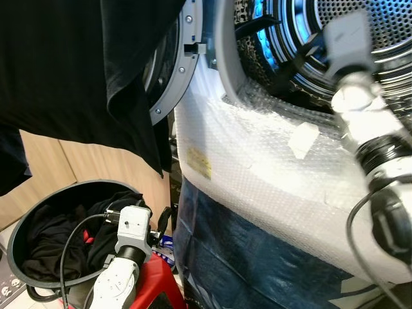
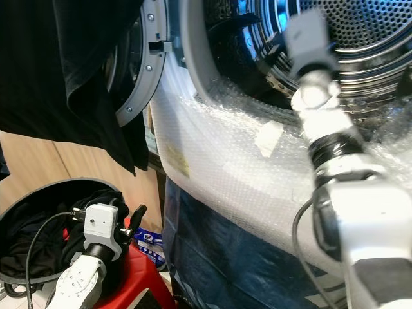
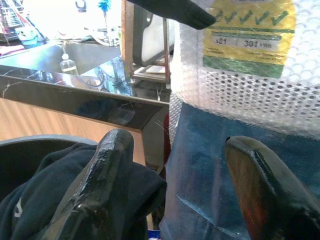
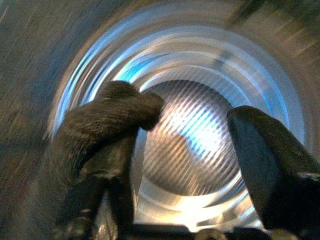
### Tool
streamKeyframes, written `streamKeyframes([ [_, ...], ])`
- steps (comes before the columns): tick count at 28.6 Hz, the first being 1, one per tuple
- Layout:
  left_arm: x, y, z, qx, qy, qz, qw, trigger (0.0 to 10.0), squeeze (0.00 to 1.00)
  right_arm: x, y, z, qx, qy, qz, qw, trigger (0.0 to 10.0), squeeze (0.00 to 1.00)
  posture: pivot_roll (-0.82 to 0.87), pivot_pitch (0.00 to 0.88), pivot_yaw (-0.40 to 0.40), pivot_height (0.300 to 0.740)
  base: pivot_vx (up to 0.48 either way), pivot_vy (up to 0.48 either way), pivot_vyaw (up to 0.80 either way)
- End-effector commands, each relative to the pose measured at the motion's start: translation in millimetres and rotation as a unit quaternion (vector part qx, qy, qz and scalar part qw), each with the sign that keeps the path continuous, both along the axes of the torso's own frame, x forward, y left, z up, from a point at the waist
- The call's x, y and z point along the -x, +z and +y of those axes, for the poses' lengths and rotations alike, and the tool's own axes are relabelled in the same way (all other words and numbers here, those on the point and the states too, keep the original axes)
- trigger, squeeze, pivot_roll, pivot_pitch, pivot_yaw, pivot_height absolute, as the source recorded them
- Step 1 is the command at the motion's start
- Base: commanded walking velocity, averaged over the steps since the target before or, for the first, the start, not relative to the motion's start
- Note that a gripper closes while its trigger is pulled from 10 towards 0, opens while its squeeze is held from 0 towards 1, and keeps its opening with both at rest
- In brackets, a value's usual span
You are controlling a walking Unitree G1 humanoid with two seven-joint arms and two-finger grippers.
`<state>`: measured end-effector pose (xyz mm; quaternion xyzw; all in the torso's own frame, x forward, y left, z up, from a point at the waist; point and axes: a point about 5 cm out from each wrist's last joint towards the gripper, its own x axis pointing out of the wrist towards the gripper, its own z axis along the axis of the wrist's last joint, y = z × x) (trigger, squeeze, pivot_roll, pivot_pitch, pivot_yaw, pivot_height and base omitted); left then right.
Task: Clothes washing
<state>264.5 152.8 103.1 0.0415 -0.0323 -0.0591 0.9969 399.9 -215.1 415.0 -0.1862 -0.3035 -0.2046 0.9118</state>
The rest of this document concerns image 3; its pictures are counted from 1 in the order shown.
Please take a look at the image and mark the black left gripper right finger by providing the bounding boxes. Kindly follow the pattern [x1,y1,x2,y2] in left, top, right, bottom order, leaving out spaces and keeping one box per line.
[224,135,320,240]

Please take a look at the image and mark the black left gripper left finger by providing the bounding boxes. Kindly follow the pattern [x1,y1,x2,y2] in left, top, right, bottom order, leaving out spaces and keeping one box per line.
[36,128,141,240]

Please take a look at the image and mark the black clothes pile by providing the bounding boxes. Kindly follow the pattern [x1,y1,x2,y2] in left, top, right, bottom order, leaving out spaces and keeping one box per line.
[0,143,168,240]

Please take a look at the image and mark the blue white package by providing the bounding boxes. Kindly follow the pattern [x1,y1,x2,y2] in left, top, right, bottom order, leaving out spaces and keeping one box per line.
[146,228,162,240]

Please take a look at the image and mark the blue protective plastic film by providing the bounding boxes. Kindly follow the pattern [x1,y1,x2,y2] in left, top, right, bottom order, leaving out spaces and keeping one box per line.
[159,101,320,240]

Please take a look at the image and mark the black round bucket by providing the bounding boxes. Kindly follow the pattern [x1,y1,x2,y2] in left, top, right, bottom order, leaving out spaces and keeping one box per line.
[0,134,99,201]

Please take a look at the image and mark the wooden cabinet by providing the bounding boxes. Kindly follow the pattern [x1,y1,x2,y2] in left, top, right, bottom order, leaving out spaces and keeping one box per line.
[0,97,148,168]

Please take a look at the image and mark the black marble countertop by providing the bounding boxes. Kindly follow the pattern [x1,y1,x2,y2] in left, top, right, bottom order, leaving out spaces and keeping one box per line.
[0,64,171,133]

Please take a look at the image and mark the clear soap bottle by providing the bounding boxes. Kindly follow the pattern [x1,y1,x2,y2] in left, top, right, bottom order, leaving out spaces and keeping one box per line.
[59,45,77,75]

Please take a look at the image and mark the yellow energy rating label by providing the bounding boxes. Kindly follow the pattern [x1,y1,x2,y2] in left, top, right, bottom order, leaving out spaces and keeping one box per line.
[201,0,298,79]

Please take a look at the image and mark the grey rimmed white board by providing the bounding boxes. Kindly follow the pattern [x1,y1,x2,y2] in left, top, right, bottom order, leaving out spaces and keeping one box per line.
[132,4,176,68]

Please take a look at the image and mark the teal cup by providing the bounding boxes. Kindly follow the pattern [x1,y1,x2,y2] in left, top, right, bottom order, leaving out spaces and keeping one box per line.
[14,26,39,50]

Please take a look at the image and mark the blue bottle brush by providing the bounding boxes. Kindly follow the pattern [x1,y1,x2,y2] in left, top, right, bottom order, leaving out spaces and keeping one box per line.
[97,0,112,29]

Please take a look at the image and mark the black hanging T-shirt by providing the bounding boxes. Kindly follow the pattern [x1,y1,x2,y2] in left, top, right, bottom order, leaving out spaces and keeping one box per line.
[126,0,217,31]

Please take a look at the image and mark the wooden post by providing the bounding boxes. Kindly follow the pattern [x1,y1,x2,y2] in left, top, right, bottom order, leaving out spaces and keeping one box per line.
[121,0,135,85]

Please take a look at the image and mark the wire dish rack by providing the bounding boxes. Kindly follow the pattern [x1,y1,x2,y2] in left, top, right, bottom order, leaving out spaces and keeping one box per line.
[0,0,26,28]

